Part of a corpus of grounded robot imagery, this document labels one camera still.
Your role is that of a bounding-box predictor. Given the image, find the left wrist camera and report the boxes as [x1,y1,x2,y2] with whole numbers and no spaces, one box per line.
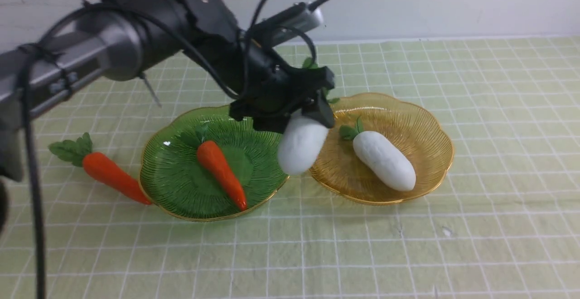
[249,2,324,47]

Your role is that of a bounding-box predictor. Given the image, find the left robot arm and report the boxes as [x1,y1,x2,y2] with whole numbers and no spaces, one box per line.
[1,0,335,181]

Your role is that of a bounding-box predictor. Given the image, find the amber plastic plate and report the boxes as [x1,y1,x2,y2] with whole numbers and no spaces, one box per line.
[310,92,455,206]

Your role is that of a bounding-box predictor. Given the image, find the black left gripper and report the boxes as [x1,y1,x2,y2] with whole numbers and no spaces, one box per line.
[199,41,335,134]

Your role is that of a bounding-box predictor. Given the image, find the green checkered tablecloth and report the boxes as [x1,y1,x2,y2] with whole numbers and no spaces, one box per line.
[0,36,580,299]

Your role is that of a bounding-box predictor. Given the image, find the orange toy carrot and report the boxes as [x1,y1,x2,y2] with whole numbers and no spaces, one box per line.
[48,132,152,205]
[195,124,248,212]

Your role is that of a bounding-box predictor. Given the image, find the white toy radish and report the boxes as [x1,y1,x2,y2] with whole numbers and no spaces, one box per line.
[277,88,331,176]
[339,117,416,192]

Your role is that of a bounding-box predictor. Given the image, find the green plastic plate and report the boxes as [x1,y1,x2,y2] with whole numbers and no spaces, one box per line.
[139,105,288,222]

